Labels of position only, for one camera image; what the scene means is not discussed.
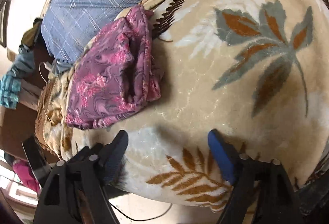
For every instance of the olive green cloth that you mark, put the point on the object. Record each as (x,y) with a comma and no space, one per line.
(30,37)

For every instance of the purple floral garment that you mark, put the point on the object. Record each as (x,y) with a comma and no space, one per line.
(116,77)

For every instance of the magenta pink cloth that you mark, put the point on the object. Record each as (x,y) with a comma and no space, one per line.
(25,174)

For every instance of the framed wall painting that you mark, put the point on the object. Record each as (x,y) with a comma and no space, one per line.
(4,23)

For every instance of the teal plaid hanging cloth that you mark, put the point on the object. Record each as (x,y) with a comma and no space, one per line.
(23,66)

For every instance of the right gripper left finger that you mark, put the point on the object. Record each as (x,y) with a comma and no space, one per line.
(74,189)

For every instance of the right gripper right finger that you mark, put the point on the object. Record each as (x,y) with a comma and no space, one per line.
(277,202)

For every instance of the brown wooden bedside furniture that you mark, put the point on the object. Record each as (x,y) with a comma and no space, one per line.
(19,124)

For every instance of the beige leaf-pattern fleece blanket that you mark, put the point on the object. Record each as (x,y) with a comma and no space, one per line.
(255,70)

